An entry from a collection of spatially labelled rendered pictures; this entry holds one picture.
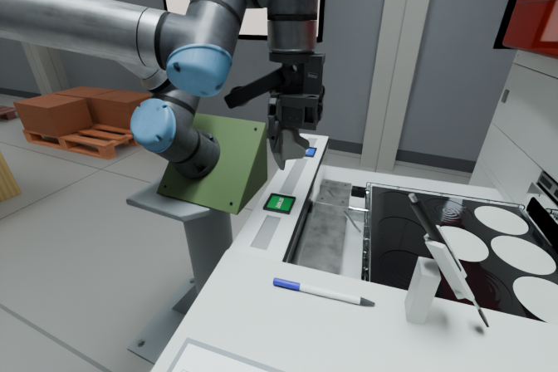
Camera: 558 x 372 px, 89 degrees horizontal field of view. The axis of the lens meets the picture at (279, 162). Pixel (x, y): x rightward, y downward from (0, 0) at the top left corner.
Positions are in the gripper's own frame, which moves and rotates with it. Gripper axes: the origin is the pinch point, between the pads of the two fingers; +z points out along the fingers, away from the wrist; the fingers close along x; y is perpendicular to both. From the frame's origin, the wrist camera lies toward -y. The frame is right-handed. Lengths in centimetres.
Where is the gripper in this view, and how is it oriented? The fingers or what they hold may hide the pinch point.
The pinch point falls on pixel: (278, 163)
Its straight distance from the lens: 54.3
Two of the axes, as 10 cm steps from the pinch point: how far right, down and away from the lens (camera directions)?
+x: 2.8, -4.5, 8.5
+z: 0.0, 8.9, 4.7
